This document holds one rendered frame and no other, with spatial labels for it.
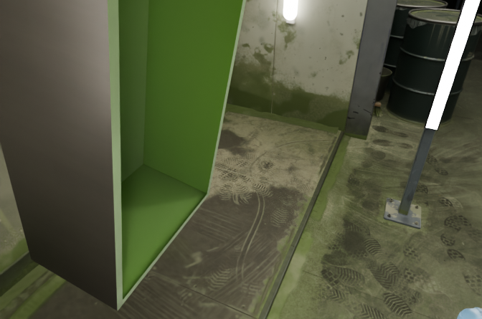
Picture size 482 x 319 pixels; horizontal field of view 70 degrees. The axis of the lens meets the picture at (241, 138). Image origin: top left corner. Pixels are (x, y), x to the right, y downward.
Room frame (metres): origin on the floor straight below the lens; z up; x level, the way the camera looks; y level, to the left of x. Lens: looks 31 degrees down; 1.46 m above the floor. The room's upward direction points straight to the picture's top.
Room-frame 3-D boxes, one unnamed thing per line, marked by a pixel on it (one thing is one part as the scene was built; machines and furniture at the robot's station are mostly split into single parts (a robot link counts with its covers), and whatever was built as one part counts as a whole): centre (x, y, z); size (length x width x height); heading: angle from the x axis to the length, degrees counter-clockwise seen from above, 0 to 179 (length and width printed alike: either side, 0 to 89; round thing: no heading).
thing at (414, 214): (1.55, -0.98, 0.01); 0.20 x 0.20 x 0.01; 65
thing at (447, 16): (2.93, -1.68, 0.86); 0.54 x 0.54 x 0.01
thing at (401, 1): (3.58, -1.70, 0.86); 0.54 x 0.54 x 0.01
